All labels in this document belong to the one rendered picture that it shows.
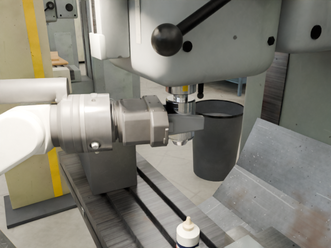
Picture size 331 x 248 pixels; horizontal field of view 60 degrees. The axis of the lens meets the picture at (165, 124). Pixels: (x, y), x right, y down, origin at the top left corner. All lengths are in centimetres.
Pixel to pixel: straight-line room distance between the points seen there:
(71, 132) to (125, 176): 38
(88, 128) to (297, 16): 31
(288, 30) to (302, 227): 45
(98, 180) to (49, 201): 173
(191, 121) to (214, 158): 206
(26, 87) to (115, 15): 16
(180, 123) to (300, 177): 40
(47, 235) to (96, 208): 149
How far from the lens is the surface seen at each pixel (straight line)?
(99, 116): 41
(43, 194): 246
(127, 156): 74
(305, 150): 75
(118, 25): 37
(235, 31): 36
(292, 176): 76
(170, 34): 26
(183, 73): 32
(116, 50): 37
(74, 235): 215
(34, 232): 227
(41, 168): 235
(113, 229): 67
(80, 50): 882
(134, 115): 40
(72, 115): 41
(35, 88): 43
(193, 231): 52
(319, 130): 74
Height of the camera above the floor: 139
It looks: 21 degrees down
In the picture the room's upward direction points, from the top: straight up
